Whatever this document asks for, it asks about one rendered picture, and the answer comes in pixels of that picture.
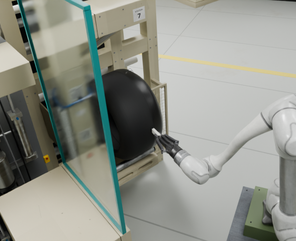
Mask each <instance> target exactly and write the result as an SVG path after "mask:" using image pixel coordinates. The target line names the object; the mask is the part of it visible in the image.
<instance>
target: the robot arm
mask: <svg viewBox="0 0 296 241"><path fill-rule="evenodd" d="M272 130H273V136H274V141H275V149H276V151H277V153H278V154H279V178H276V179H275V180H274V181H273V182H272V183H271V184H270V186H269V188H268V191H267V197H266V199H265V200H263V205H264V217H263V219H262V223H263V224H264V225H273V227H274V230H275V234H276V237H277V238H278V240H279V241H296V94H292V95H288V96H285V97H282V98H280V99H279V100H277V101H275V102H274V103H272V104H271V105H269V106H268V107H267V108H266V109H264V110H263V111H262V112H261V113H259V114H258V116H257V117H256V118H255V119H253V120H252V121H251V122H250V123H249V124H248V125H247V126H246V127H245V128H243V129H242V130H241V131H240V132H239V133H238V134H237V135H236V136H235V138H234V139H233V140H232V141H231V143H230V144H229V145H228V147H227V148H226V149H225V151H224V152H222V153H221V154H219V155H217V156H215V155H210V156H208V157H205V158H202V159H198V158H196V157H195V158H194V157H193V156H191V155H190V154H189V153H188V152H187V151H186V150H183V149H182V148H180V147H179V146H178V144H179V141H178V140H175V139H174V138H172V137H170V136H168V135H167V134H164V135H163V134H161V133H160V132H157V131H156V130H155V129H154V128H153V129H152V133H153V134H154V137H156V143H157V145H158V147H159V148H160V150H161V153H168V154H169V155H170V156H171V157H172V158H173V159H174V162H175V163H176V164H177V165H178V166H179V167H180V168H181V169H182V171H183V173H184V174H185V175H186V176H187V177H188V178H189V179H190V180H192V181H193V182H195V183H197V184H199V185H202V184H204V183H206V182H207V181H208V180H209V178H213V177H216V176H217V175H218V174H219V173H220V171H221V170H222V166H223V165H224V164H225V163H226V162H228V161H229V160H230V159H231V158H232V157H233V156H234V155H235V154H236V153H237V152H238V151H239V150H240V149H241V148H242V147H243V146H244V145H245V144H246V143H247V142H248V141H250V140H251V139H253V138H254V137H257V136H259V135H261V134H264V133H266V132H269V131H272ZM161 144H162V145H163V146H164V147H165V148H166V150H165V149H164V148H163V146H162V145H161Z"/></svg>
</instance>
